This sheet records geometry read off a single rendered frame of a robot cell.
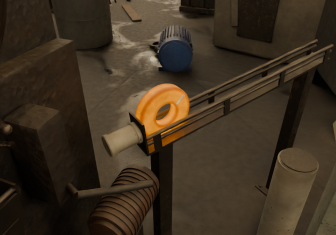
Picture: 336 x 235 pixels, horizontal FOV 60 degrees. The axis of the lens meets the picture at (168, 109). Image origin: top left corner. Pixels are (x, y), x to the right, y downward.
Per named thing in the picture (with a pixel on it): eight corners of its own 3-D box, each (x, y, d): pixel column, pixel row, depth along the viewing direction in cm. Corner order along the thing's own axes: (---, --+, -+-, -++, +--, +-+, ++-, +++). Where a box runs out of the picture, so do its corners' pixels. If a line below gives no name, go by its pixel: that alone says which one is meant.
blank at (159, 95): (156, 141, 85) (162, 148, 83) (123, 117, 74) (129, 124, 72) (191, 101, 86) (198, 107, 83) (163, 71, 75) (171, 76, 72)
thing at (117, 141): (104, 149, 77) (99, 131, 73) (134, 134, 80) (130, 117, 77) (113, 162, 72) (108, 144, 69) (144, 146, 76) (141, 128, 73)
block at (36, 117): (25, 197, 73) (-6, 118, 60) (47, 175, 79) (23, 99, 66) (60, 210, 69) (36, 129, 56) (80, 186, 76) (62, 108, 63)
